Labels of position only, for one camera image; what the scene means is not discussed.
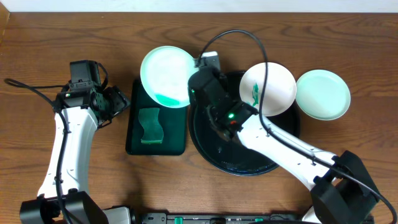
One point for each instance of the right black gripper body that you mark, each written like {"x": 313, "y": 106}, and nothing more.
{"x": 221, "y": 79}

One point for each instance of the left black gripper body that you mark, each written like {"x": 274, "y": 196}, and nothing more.
{"x": 117, "y": 99}

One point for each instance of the green scrubbing sponge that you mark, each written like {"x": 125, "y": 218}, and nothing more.
{"x": 153, "y": 131}

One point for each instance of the pale green plate front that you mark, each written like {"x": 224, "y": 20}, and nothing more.
{"x": 165, "y": 72}

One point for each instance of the pale green plate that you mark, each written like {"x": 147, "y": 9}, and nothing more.
{"x": 323, "y": 95}
{"x": 165, "y": 72}

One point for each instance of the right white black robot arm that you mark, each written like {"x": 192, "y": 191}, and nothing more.
{"x": 341, "y": 188}

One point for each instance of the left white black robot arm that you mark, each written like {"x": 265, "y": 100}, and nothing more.
{"x": 79, "y": 114}

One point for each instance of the black rectangular water tray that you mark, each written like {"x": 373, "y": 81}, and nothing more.
{"x": 173, "y": 122}

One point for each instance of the round black serving tray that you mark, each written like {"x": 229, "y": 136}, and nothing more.
{"x": 230, "y": 156}

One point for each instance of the white plate green stain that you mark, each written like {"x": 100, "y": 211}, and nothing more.
{"x": 271, "y": 83}

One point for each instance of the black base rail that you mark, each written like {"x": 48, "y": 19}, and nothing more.
{"x": 217, "y": 218}

